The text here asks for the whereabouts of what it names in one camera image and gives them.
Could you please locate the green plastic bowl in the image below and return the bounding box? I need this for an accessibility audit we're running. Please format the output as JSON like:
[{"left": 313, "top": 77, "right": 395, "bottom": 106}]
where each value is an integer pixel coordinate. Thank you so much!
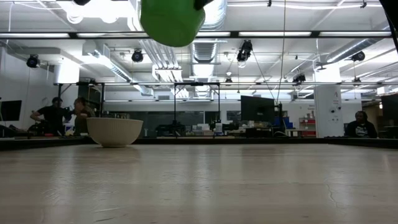
[{"left": 139, "top": 0, "right": 206, "bottom": 48}]

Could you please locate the cream ribbed bowl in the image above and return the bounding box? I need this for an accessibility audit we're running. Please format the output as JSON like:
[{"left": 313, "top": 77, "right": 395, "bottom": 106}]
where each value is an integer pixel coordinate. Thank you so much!
[{"left": 86, "top": 117, "right": 144, "bottom": 148}]

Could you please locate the blue boxes stack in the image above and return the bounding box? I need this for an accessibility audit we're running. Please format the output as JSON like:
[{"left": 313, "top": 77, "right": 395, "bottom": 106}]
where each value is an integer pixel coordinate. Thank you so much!
[{"left": 273, "top": 116, "right": 295, "bottom": 130}]

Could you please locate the red storage shelf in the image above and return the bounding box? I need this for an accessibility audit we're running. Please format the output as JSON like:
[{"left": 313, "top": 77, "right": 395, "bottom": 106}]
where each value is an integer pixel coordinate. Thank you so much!
[{"left": 298, "top": 117, "right": 317, "bottom": 137}]

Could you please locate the person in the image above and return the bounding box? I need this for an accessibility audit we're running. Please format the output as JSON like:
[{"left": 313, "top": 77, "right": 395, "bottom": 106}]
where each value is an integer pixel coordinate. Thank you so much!
[
  {"left": 73, "top": 96, "right": 96, "bottom": 135},
  {"left": 30, "top": 96, "right": 72, "bottom": 137},
  {"left": 343, "top": 110, "right": 378, "bottom": 139}
]

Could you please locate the black monitor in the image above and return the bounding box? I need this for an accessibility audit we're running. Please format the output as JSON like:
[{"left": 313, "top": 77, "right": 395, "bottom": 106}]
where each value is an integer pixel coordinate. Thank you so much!
[
  {"left": 240, "top": 95, "right": 276, "bottom": 123},
  {"left": 0, "top": 100, "right": 22, "bottom": 122},
  {"left": 381, "top": 93, "right": 398, "bottom": 119}
]

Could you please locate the white pillar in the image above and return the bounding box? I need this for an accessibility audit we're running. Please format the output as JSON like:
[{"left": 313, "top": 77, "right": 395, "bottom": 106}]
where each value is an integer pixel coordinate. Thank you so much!
[{"left": 313, "top": 67, "right": 345, "bottom": 138}]

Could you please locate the silver air duct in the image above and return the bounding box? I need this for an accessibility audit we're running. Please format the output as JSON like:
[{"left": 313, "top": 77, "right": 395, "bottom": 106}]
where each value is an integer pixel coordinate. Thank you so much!
[{"left": 186, "top": 0, "right": 228, "bottom": 99}]

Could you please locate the black background station frame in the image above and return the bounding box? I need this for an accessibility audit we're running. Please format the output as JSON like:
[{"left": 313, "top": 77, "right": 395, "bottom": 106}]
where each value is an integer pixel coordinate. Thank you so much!
[{"left": 52, "top": 81, "right": 221, "bottom": 138}]

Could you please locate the thin hanging cable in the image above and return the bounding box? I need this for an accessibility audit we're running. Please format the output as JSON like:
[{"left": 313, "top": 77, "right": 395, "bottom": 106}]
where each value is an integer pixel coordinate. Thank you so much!
[{"left": 275, "top": 0, "right": 287, "bottom": 105}]

